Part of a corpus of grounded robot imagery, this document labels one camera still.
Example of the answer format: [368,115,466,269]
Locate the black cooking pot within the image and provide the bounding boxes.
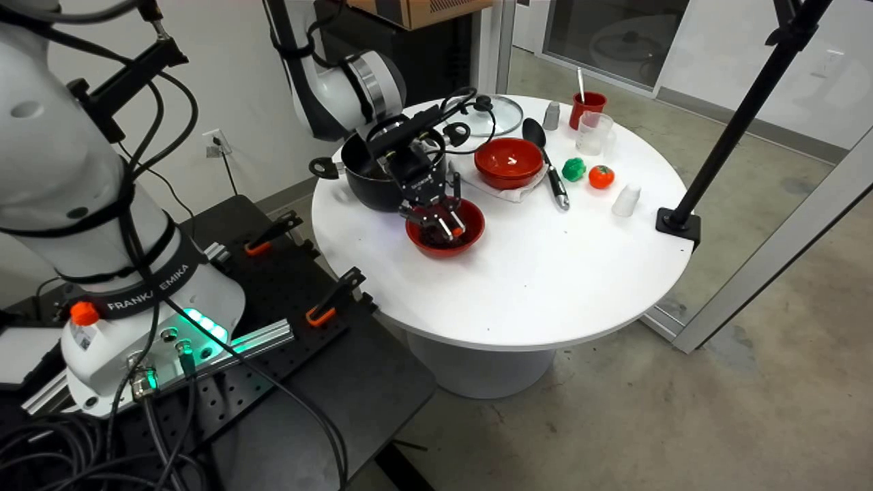
[309,124,432,214]

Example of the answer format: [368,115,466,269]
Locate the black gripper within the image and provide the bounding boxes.
[384,124,466,242]

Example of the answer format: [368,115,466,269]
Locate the white table pedestal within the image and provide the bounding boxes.
[405,324,556,401]

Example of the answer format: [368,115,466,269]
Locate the silver aluminium rail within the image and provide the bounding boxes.
[16,317,297,416]

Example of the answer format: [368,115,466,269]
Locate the clear plastic measuring cup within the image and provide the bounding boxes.
[573,109,618,154]

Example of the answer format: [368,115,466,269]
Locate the red mug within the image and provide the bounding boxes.
[569,90,610,130]

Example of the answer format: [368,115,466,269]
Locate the glass lid black knob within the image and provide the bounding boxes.
[443,93,526,142]

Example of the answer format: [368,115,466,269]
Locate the black ladle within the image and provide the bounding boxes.
[521,116,573,212]

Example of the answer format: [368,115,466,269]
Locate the white shaker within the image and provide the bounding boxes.
[611,183,645,220]

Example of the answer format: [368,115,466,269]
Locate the orange bowl with beans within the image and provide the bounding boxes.
[405,197,488,262]

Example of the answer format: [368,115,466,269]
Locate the black tripod stand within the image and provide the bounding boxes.
[653,0,836,250]

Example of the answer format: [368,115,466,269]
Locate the empty red bowl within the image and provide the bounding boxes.
[472,137,548,193]

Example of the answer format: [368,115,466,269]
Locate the black perforated workbench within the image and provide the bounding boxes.
[0,193,439,491]

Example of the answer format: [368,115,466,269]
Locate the black orange clamp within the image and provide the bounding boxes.
[304,265,368,329]
[241,212,305,259]

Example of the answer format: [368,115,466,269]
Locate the green ball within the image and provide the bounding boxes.
[560,154,590,186]

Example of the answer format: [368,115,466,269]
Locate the cardboard box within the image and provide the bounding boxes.
[349,0,499,32]

